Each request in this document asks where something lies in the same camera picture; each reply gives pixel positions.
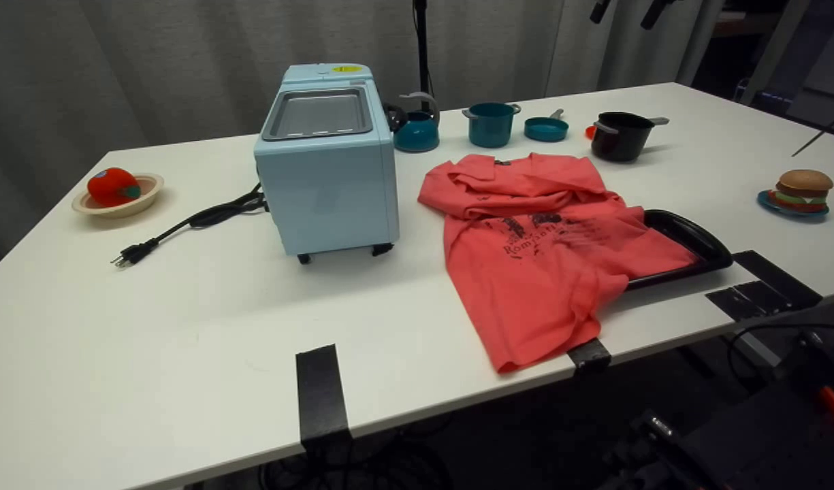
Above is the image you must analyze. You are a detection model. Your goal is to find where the blue plate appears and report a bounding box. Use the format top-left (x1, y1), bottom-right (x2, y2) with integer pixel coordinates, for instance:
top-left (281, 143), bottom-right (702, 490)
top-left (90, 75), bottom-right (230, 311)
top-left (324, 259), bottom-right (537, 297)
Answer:
top-left (757, 189), bottom-right (831, 219)

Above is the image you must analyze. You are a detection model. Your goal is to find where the teal toy pot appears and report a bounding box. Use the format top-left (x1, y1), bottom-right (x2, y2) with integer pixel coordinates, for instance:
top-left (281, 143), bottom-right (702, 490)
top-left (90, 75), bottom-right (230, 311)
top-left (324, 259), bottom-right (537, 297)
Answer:
top-left (462, 102), bottom-right (522, 148)

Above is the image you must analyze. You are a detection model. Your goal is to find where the black power cable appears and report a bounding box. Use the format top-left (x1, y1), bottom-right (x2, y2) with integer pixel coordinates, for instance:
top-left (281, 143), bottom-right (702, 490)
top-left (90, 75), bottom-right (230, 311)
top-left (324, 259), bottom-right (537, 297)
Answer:
top-left (110, 182), bottom-right (269, 268)

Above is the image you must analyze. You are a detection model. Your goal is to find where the blue toy kettle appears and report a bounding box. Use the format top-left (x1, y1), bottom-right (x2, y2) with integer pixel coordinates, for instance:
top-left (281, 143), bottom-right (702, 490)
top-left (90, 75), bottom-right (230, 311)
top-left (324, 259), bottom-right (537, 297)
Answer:
top-left (383, 92), bottom-right (441, 153)

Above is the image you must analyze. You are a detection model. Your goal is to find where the stand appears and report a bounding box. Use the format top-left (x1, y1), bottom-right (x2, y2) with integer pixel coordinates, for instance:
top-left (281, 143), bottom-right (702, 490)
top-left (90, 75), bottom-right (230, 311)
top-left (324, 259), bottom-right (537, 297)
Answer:
top-left (413, 0), bottom-right (432, 113)

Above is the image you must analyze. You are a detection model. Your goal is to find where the toy burger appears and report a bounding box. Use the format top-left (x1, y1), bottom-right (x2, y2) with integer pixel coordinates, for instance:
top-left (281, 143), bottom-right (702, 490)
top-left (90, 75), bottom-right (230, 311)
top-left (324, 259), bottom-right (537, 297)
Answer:
top-left (769, 169), bottom-right (834, 213)

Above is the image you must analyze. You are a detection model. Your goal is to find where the red toy tomato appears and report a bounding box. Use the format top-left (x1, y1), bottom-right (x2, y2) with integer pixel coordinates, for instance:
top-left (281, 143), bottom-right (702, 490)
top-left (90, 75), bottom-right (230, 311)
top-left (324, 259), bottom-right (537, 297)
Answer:
top-left (86, 167), bottom-right (142, 208)

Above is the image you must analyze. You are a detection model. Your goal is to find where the light blue toaster oven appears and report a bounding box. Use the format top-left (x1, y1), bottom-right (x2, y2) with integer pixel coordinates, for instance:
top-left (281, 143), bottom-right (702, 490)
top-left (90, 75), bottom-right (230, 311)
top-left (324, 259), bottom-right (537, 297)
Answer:
top-left (253, 63), bottom-right (401, 265)

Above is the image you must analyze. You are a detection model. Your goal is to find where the teal toy pan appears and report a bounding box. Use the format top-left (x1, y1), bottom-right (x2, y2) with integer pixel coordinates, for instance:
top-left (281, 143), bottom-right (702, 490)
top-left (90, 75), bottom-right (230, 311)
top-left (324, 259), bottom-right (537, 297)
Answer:
top-left (524, 108), bottom-right (570, 143)

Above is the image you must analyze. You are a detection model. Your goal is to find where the black toy pot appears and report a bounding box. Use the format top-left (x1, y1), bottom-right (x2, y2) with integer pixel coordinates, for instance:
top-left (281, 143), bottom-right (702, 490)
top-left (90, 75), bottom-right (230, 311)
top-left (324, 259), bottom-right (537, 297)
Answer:
top-left (590, 112), bottom-right (670, 163)

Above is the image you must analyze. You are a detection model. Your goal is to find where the orange shirt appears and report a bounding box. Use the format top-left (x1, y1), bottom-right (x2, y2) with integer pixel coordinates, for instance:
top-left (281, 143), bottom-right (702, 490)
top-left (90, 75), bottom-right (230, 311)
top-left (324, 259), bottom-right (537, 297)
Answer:
top-left (417, 153), bottom-right (701, 374)

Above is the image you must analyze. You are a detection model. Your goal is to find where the beige bowl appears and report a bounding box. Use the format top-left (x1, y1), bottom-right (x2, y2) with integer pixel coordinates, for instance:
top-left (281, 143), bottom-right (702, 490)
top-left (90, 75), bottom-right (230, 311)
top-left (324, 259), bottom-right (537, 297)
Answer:
top-left (71, 173), bottom-right (165, 219)

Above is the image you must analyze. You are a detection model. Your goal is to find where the black tray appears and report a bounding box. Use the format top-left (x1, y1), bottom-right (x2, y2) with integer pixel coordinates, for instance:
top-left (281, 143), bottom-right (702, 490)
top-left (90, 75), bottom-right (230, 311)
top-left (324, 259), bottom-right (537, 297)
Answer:
top-left (624, 209), bottom-right (734, 291)

